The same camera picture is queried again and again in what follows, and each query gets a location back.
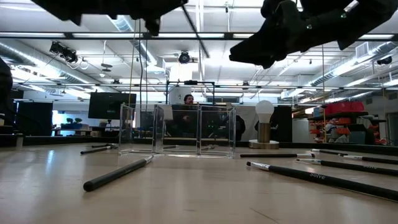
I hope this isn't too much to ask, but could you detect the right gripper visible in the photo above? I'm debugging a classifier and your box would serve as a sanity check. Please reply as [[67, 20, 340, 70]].
[[229, 0, 355, 69]]

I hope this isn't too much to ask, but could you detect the thick matte black makeup brush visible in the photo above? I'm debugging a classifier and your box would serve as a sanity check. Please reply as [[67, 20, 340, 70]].
[[82, 155, 154, 192]]

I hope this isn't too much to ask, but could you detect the black monitor screen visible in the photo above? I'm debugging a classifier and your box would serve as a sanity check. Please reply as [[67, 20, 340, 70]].
[[88, 91, 137, 120]]

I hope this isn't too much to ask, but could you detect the black overhead frame bar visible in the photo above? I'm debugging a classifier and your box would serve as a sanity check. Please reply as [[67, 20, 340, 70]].
[[0, 31, 398, 40]]

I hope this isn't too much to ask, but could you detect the white ceiling vent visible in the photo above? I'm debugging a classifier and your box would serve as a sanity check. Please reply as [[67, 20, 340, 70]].
[[355, 41, 370, 59]]

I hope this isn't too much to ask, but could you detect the shelf with red bins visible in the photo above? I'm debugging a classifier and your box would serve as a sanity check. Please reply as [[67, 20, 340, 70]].
[[307, 101, 388, 146]]

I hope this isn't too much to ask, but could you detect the person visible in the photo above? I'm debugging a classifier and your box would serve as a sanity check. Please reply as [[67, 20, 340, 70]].
[[182, 93, 196, 124]]

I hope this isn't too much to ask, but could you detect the white paper sheet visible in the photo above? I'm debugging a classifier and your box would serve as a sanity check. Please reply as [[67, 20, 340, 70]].
[[161, 104, 174, 121]]

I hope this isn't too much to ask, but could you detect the white bulb brass table lamp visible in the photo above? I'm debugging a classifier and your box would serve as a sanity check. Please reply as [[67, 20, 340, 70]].
[[248, 100, 280, 150]]

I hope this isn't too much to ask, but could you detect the black hanging cable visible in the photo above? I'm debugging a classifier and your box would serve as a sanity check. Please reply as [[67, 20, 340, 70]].
[[138, 18, 144, 105]]

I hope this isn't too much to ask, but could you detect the black overhead camera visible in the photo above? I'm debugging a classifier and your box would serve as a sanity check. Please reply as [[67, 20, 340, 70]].
[[178, 50, 191, 65]]

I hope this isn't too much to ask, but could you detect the silver ceiling duct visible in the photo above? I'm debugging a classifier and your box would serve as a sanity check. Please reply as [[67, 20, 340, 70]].
[[310, 41, 398, 88], [0, 42, 94, 94], [108, 15, 158, 66]]

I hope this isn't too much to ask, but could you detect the blue planter with plants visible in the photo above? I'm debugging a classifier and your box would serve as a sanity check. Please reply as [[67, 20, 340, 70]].
[[60, 117, 84, 130]]

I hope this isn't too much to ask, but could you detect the black table edge rail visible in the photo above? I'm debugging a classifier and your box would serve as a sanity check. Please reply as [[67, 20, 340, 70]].
[[0, 134, 398, 157]]

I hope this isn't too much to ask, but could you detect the clear acrylic three-compartment organizer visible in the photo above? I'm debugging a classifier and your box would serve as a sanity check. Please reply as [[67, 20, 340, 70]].
[[119, 103, 236, 158]]

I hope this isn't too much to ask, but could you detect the black ceiling speaker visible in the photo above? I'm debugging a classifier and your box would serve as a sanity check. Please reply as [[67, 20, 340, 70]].
[[376, 55, 394, 66]]

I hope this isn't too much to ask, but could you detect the black partition panel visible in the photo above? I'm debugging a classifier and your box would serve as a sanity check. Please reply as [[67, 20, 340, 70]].
[[17, 101, 54, 137]]

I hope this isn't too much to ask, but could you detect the black background rig frame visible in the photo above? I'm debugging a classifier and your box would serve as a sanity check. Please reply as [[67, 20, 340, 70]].
[[165, 80, 216, 105]]

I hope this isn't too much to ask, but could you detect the white cloth cover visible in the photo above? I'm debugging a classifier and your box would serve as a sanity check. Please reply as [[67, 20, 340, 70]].
[[235, 105, 259, 142]]

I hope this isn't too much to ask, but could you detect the black comb head makeup brush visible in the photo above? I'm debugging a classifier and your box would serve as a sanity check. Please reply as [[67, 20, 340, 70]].
[[80, 145, 118, 156]]

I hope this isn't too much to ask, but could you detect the black cabinet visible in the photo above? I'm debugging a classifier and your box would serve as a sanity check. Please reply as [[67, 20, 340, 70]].
[[269, 105, 294, 143]]

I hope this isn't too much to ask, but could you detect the black tip makeup brush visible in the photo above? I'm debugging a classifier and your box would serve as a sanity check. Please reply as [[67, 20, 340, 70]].
[[246, 161, 398, 202]]

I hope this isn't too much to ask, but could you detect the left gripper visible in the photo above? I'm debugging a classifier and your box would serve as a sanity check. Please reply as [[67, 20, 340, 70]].
[[74, 0, 189, 37]]

